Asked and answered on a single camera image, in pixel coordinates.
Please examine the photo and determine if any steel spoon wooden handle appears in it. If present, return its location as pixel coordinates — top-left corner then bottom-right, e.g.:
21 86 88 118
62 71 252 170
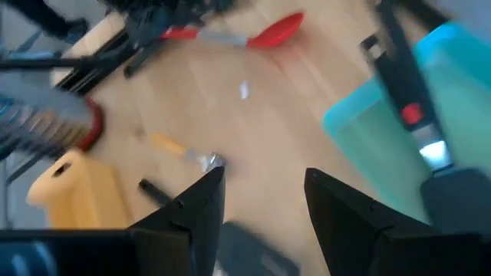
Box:
151 132 228 173

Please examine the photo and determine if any red silicone spoon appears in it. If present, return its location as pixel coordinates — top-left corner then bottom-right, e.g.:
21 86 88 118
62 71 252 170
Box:
159 11 306 50

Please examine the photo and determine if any red-framed steel box grater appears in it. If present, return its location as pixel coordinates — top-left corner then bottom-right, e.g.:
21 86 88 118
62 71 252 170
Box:
0 86 105 164

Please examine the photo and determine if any solid turner steel shaft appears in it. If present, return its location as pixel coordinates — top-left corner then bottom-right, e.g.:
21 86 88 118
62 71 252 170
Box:
137 178 301 276

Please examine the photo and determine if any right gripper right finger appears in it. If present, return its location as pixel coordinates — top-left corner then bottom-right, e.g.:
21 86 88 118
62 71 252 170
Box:
304 167 442 276

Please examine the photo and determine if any yellow plastic bin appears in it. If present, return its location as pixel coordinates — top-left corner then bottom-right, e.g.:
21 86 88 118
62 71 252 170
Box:
25 148 133 231

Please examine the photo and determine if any translucent teal plastic bin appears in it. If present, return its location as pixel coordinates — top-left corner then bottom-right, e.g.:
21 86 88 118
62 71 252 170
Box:
321 21 491 225

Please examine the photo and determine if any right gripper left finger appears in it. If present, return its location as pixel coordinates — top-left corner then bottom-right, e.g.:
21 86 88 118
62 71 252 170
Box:
128 166 227 276

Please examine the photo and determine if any slotted turner steel neck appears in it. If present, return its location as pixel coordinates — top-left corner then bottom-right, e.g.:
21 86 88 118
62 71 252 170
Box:
359 33 491 235

